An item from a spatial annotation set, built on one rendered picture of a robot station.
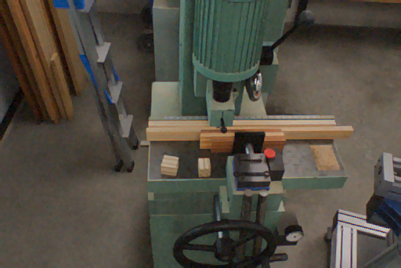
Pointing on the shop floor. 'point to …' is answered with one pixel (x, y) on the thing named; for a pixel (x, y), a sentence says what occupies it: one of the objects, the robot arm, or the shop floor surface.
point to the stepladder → (89, 19)
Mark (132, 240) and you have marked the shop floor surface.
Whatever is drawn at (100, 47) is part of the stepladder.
